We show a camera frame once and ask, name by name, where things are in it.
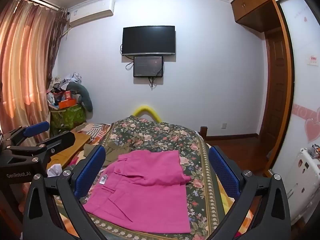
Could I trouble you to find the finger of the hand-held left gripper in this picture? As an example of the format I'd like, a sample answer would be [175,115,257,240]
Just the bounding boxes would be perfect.
[7,131,76,167]
[4,121,50,147]

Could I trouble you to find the pink orange curtain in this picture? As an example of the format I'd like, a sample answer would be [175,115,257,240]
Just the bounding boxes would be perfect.
[0,0,68,142]

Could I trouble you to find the green floral blanket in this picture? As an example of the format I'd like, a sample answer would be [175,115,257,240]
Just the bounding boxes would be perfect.
[54,115,237,240]

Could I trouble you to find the white crumpled tissue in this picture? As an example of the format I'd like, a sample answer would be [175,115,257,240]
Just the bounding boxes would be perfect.
[47,164,63,178]

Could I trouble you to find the yellow foam tube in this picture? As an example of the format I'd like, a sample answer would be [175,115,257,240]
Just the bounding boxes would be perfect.
[132,104,162,123]

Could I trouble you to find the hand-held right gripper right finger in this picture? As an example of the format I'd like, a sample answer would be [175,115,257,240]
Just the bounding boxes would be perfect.
[208,145,293,240]

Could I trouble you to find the pile of clutter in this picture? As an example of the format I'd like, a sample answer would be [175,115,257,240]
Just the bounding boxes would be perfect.
[46,72,83,109]

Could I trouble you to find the light wooden board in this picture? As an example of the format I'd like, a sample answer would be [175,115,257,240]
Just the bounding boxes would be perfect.
[44,132,92,171]

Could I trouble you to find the white air conditioner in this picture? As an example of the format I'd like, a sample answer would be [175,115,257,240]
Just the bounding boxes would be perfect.
[68,0,116,28]

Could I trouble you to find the pink pants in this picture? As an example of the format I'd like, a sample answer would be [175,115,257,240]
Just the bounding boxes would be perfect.
[82,150,192,234]

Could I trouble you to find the olive green garment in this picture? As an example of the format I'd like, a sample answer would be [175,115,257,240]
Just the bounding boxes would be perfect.
[83,140,132,167]

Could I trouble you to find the small black wall monitor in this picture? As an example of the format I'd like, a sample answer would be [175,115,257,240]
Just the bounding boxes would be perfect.
[133,56,164,78]

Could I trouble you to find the black wall television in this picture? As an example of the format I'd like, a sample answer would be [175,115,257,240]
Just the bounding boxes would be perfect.
[122,25,176,56]

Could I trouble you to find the grey plush toy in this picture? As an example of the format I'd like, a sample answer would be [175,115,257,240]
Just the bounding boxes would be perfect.
[66,82,94,112]

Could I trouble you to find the striped cloth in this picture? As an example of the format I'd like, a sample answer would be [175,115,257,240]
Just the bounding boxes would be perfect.
[72,123,111,141]

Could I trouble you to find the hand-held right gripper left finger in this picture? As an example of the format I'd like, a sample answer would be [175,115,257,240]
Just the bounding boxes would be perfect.
[22,145,108,240]

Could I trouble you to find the white stickered appliance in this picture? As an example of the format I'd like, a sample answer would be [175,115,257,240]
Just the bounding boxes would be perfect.
[284,147,320,233]

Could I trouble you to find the orange box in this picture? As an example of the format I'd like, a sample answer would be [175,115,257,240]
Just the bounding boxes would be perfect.
[58,98,76,109]

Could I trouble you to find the wooden overhead cabinet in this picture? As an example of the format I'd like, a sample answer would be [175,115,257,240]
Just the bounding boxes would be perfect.
[230,0,298,33]

